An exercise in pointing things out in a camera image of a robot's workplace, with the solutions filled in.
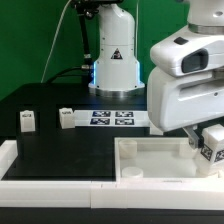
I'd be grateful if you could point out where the white cable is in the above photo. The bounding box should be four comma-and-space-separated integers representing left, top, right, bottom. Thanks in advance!
40, 0, 73, 84

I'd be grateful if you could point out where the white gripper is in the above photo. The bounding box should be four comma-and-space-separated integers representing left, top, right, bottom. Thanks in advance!
147, 67, 224, 149

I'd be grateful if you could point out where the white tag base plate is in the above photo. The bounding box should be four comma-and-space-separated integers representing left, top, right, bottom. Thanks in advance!
74, 110, 150, 127

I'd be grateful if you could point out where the white square tabletop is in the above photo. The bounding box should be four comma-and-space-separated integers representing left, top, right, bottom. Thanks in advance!
114, 137, 224, 182

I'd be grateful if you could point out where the black cable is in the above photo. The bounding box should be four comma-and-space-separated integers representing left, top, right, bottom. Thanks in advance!
45, 64, 93, 84

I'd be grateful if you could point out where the white U-shaped fence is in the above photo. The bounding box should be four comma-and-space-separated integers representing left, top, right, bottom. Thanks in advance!
0, 140, 224, 210

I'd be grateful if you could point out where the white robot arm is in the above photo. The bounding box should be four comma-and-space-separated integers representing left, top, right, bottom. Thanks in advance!
72, 0, 224, 148

